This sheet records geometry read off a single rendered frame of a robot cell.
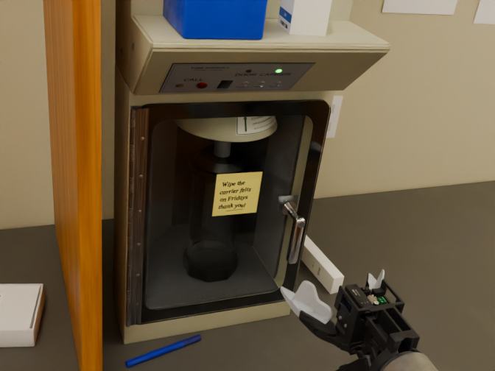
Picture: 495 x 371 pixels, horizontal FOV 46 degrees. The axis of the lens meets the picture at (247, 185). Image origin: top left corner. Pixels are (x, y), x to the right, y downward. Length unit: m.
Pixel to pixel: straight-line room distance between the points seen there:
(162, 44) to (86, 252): 0.31
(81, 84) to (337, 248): 0.83
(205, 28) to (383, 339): 0.43
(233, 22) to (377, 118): 0.92
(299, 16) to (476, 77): 1.01
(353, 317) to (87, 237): 0.36
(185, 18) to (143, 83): 0.12
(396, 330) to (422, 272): 0.62
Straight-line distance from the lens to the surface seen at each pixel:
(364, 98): 1.52
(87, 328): 0.90
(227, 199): 0.92
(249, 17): 0.71
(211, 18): 0.69
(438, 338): 1.22
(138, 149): 0.83
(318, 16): 0.77
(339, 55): 0.78
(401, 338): 0.75
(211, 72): 0.74
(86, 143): 0.73
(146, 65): 0.71
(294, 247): 0.96
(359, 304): 0.78
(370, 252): 1.39
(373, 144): 1.60
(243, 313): 1.10
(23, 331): 1.06
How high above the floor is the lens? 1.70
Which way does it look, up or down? 29 degrees down
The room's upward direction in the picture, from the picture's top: 8 degrees clockwise
